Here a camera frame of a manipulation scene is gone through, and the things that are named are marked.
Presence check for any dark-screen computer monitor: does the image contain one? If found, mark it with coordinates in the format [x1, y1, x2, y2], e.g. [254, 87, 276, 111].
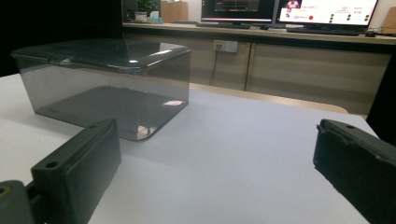
[200, 0, 278, 26]

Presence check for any light blue tissue pack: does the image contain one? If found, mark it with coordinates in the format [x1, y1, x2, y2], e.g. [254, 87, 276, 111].
[147, 10, 164, 25]

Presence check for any black curtain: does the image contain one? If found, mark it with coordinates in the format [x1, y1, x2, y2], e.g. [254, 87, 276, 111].
[0, 0, 124, 77]

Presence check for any black cable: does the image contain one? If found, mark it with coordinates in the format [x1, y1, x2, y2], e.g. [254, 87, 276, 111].
[208, 49, 219, 87]

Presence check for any brown cardboard box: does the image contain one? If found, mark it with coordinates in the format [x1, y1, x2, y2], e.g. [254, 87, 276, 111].
[160, 0, 189, 23]

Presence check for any bright-screen computer monitor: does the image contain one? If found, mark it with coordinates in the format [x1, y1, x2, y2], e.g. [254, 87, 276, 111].
[276, 0, 379, 28]

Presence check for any grey transparent box lid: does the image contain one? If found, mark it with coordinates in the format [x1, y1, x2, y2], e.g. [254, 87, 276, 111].
[10, 38, 192, 75]

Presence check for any grey transparent plastic box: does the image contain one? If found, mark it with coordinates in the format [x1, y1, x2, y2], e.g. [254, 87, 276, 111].
[10, 38, 192, 143]

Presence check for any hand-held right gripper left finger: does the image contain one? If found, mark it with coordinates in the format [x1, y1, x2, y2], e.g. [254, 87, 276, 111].
[31, 119, 122, 224]

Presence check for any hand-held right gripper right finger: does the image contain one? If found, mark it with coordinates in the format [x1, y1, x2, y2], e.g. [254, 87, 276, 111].
[312, 119, 396, 224]

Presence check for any potted green plant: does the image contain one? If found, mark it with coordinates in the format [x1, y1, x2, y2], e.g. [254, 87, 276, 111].
[134, 0, 162, 23]

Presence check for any black keyboard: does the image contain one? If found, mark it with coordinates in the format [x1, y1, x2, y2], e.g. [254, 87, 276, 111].
[286, 27, 362, 37]
[195, 21, 273, 31]

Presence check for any white wall socket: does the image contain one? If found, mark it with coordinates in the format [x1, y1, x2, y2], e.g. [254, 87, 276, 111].
[213, 39, 239, 53]

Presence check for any wooden counter with cabinets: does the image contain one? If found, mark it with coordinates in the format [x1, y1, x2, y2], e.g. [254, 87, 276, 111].
[121, 21, 396, 116]

